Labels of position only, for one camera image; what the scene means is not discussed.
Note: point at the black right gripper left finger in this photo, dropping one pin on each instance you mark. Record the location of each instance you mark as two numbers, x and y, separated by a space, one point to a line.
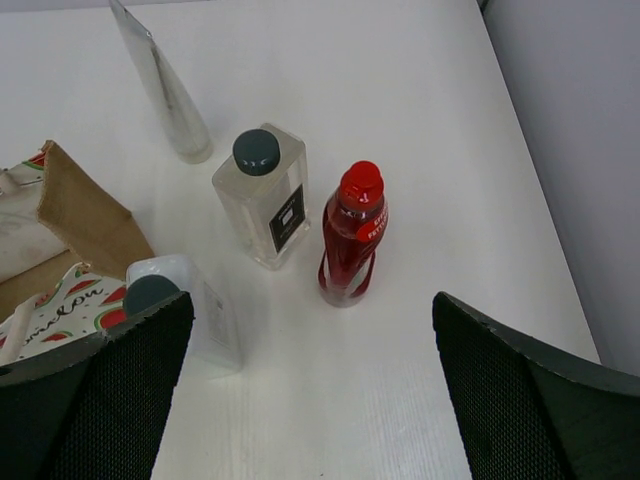
97 407

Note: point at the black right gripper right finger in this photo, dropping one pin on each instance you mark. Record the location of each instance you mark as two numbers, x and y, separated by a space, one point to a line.
528 410

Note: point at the white bottle grey cap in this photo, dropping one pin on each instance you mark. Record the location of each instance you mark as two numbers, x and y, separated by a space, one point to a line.
213 350

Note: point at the red bottle red cap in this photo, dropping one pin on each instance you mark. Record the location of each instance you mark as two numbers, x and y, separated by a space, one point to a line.
354 222

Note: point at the clear bottle grey cap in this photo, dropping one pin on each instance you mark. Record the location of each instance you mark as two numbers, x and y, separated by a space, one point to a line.
263 187

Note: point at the silver tube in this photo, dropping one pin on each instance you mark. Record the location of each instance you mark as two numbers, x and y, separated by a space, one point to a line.
179 117

